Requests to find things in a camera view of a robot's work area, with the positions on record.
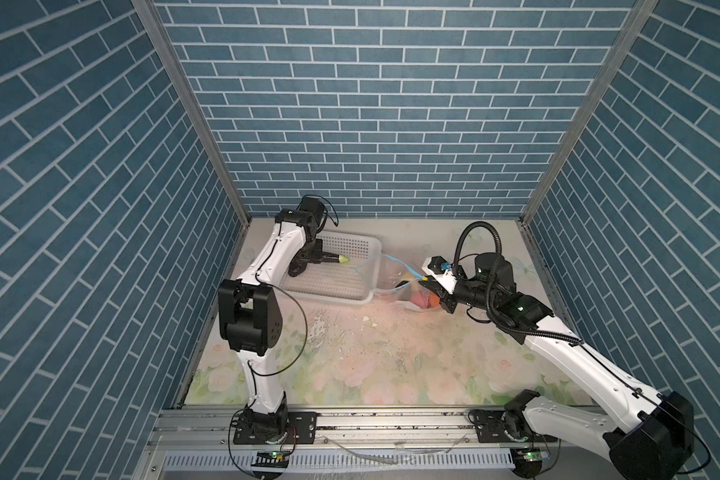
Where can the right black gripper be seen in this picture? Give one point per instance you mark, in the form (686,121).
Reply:
(443,294)

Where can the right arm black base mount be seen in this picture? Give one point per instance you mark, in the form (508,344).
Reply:
(492,426)

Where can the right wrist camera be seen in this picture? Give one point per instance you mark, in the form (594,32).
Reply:
(443,281)

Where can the dark toy eggplant green stem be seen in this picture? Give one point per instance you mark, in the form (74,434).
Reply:
(326,257)

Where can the pink toy fruit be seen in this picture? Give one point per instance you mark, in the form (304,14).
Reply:
(420,299)

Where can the white plastic perforated basket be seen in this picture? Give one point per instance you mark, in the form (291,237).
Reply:
(350,283)

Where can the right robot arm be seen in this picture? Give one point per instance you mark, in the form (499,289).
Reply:
(642,432)

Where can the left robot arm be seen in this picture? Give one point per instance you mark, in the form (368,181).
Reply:
(250,319)

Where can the aluminium front rail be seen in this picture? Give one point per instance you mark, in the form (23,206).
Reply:
(206,427)

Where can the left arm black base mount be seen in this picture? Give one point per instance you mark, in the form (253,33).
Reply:
(252,428)

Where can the white slotted cable duct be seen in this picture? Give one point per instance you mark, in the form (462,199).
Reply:
(339,461)

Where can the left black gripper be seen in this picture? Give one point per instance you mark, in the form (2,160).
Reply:
(316,253)

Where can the orange toy tangerine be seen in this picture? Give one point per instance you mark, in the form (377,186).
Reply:
(433,301)

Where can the clear zip bag blue zipper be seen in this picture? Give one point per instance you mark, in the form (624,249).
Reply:
(391,280)

